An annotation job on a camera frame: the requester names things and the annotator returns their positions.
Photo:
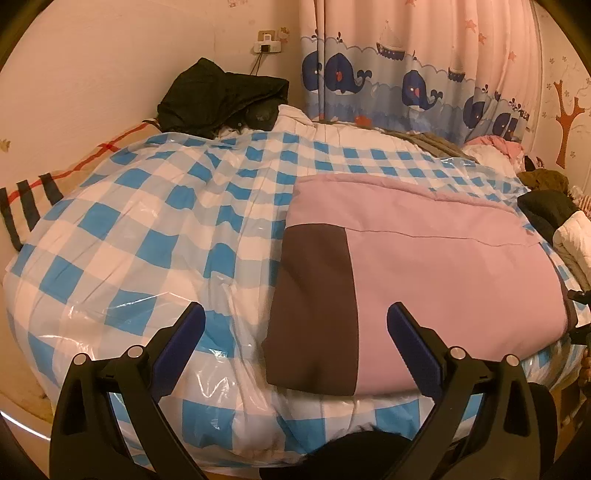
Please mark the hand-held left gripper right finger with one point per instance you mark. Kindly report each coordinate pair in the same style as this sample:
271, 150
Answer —
411, 346

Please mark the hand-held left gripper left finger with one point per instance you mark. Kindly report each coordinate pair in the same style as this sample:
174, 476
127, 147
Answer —
180, 346

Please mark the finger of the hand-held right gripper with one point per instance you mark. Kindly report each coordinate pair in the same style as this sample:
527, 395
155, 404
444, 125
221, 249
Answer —
581, 296

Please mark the pink and brown garment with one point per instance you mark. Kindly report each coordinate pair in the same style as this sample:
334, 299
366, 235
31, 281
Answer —
438, 286

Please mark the pink clothes pile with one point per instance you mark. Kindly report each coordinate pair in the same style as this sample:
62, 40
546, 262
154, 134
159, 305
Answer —
496, 147

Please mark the white puffer jacket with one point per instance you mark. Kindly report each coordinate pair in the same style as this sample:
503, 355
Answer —
575, 240

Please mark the black garment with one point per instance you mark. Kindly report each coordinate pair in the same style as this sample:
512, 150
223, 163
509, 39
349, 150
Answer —
549, 210

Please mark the red striped cloth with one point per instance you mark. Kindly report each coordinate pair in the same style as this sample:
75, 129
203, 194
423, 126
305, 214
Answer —
584, 203

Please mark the olive green garment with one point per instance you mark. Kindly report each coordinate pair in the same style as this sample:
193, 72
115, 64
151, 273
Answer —
547, 181

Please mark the dark cloth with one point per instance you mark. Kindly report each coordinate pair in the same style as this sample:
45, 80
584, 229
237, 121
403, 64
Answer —
341, 454

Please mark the grey olive cloth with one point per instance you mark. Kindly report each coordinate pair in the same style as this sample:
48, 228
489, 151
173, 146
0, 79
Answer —
438, 144

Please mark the striped beige pillow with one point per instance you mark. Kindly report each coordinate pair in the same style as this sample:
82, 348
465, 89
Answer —
41, 189

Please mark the white quilt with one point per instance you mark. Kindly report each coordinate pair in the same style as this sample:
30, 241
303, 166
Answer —
332, 134

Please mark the black jacket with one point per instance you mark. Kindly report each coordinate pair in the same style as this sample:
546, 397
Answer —
207, 99

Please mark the pink whale print curtain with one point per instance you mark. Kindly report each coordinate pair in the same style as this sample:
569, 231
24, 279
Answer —
415, 69

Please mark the white wall socket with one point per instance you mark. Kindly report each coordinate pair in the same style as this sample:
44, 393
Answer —
267, 42

